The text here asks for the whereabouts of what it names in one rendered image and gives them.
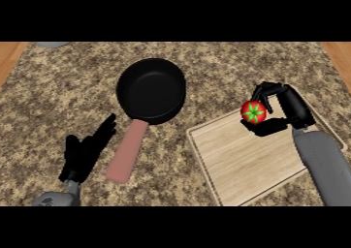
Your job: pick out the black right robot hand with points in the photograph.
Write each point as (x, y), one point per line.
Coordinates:
(293, 104)

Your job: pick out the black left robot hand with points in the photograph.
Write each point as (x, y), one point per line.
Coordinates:
(84, 151)

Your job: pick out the red tomato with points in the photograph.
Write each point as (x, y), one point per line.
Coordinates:
(253, 112)

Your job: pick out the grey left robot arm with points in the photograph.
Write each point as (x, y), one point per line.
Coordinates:
(58, 196)

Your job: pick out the pale wooden tray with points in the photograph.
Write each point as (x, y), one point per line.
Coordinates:
(246, 161)

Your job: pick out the grey round object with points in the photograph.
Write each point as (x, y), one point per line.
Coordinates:
(52, 44)

